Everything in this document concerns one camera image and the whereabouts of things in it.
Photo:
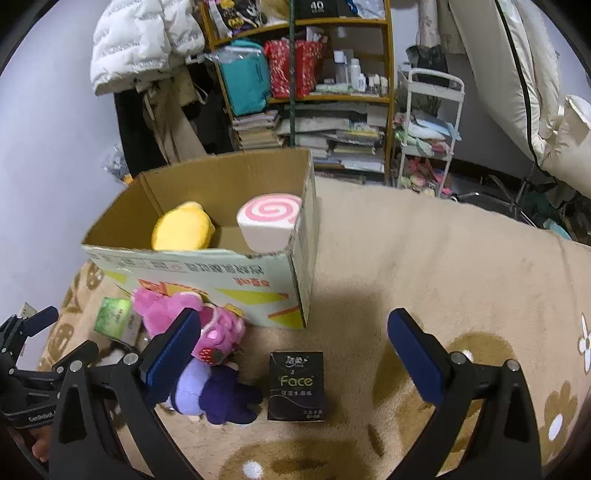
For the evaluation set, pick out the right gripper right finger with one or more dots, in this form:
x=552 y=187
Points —
x=505 y=441

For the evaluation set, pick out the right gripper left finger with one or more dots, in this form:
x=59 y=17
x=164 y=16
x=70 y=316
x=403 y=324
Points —
x=84 y=442

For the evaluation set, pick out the purple haired plush doll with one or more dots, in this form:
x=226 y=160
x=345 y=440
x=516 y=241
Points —
x=216 y=393

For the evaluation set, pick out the green tissue pack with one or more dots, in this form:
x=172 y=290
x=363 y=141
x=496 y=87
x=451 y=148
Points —
x=117 y=321

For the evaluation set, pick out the beige patterned carpet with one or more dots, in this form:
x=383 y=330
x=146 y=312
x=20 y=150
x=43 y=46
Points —
x=483 y=284

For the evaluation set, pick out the pink plush bear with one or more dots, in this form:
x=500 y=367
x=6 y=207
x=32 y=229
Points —
x=221 y=330

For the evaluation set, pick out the black Face tissue pack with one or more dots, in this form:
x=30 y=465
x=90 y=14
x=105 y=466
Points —
x=297 y=387

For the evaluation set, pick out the yellow plush toy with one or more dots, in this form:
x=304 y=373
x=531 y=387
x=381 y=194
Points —
x=187 y=227

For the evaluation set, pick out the cardboard box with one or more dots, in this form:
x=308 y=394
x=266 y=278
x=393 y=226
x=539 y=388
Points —
x=270 y=289

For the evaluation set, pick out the snack bags on floor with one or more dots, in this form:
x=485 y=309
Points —
x=115 y=164

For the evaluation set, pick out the pink swirl roll cushion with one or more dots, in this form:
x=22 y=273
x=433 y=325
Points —
x=267 y=221

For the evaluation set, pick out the beige coat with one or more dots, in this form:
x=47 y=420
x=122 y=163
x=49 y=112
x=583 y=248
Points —
x=173 y=133

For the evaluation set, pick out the white rolling cart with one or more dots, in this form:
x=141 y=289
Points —
x=427 y=129

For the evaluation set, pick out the stack of books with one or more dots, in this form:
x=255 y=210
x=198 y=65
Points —
x=257 y=131

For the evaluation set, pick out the white puffer jacket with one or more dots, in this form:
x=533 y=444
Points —
x=138 y=42

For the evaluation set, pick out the teal bag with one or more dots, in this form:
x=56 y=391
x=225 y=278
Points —
x=246 y=76

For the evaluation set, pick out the wooden bookshelf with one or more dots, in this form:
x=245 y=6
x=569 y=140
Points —
x=347 y=121

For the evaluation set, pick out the red gift bag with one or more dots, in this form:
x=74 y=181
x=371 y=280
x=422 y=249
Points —
x=308 y=60

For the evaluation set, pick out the green pole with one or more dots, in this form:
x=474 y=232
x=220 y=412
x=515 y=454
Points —
x=292 y=71

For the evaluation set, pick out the black box number 40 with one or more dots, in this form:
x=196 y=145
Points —
x=314 y=9

